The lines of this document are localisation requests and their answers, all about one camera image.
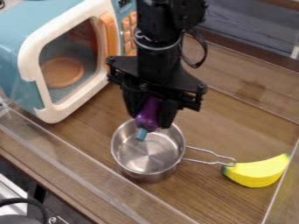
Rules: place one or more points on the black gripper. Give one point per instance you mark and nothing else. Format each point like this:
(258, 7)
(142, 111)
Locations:
(184, 89)

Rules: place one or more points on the purple toy eggplant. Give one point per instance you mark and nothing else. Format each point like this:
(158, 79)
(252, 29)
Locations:
(148, 117)

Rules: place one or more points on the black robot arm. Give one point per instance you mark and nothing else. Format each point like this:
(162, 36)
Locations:
(164, 21)

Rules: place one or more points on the orange microwave turntable plate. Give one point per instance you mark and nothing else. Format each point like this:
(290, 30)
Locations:
(62, 71)

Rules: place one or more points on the blue white toy microwave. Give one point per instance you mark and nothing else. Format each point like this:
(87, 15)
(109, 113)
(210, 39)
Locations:
(45, 29)

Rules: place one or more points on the clear acrylic front barrier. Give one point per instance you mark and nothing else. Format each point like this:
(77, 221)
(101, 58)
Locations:
(91, 188)

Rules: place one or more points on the yellow toy banana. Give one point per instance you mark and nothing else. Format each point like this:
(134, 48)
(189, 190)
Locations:
(261, 173)

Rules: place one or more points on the silver pot with wire handle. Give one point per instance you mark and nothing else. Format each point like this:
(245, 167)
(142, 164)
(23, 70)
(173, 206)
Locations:
(152, 160)

